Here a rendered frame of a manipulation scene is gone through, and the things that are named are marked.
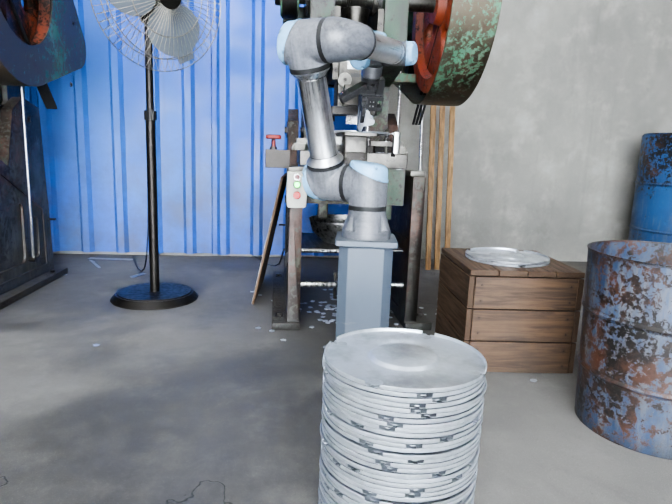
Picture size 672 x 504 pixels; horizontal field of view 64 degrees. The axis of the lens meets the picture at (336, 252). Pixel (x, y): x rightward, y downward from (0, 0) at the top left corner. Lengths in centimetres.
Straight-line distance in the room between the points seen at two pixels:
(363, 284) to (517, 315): 54
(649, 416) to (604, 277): 35
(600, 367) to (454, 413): 74
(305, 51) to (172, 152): 213
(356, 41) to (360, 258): 60
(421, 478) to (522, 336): 103
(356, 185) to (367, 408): 87
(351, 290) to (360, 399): 77
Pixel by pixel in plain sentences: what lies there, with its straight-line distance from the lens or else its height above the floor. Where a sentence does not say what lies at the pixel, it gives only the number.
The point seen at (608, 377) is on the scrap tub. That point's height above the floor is 17.
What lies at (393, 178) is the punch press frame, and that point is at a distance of 219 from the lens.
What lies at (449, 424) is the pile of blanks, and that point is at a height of 29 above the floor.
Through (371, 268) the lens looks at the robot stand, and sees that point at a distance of 162.
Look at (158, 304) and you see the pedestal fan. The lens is 249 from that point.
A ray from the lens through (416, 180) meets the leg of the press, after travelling 215.
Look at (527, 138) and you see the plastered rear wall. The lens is 390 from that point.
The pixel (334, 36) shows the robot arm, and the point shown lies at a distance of 150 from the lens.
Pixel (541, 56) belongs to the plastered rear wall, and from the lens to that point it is 397.
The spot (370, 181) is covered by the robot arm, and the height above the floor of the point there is 62.
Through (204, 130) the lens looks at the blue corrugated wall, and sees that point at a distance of 353.
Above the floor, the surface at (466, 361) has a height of 35.
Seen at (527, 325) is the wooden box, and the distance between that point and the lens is 190.
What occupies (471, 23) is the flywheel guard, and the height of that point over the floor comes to 118.
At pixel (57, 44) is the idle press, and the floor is 113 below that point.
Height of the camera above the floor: 71
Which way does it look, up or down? 11 degrees down
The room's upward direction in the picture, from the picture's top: 2 degrees clockwise
